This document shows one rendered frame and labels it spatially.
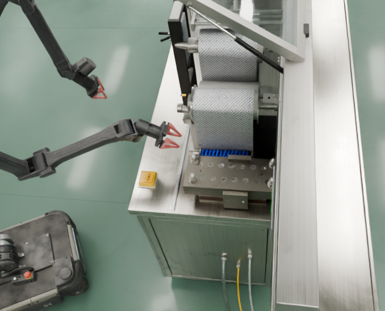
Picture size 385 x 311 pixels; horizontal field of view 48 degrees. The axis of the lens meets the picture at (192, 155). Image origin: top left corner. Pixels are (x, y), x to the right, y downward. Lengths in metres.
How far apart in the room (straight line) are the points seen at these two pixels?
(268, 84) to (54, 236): 1.55
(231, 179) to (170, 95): 0.70
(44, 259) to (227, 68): 1.56
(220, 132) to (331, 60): 0.51
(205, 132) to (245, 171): 0.23
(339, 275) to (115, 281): 1.84
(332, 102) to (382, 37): 2.66
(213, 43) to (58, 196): 1.85
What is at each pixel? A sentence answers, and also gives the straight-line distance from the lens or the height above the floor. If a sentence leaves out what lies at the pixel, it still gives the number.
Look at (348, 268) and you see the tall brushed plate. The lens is 1.17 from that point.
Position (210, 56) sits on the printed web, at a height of 1.34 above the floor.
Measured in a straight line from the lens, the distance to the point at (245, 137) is 1.77.
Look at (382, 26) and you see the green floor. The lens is 4.21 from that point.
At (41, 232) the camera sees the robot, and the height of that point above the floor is 0.24.
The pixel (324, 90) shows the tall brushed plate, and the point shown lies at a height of 1.44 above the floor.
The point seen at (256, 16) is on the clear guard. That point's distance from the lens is 1.29.
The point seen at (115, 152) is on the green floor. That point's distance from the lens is 3.28.
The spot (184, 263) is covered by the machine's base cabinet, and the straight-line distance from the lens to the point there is 2.38.
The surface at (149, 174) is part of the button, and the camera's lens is 1.95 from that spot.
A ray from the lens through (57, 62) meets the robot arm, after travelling 1.98.
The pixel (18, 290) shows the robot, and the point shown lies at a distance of 2.71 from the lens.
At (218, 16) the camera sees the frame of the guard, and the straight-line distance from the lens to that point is 1.19.
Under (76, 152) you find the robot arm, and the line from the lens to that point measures 1.81.
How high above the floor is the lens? 2.51
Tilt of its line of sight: 53 degrees down
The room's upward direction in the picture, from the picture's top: 11 degrees counter-clockwise
